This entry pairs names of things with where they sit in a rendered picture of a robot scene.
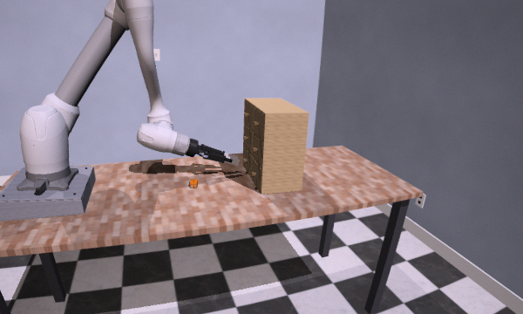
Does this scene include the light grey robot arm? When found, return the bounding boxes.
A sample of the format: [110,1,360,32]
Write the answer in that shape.
[17,0,190,194]

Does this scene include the light wooden chest of drawers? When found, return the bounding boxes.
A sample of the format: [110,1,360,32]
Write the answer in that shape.
[244,99,309,195]

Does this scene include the brown wooden drawer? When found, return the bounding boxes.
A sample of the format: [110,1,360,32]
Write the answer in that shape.
[244,101,254,129]
[251,157,262,192]
[252,133,263,167]
[243,124,253,153]
[253,108,265,140]
[242,146,252,176]

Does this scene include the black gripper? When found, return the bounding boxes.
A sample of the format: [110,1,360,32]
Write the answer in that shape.
[186,139,240,166]

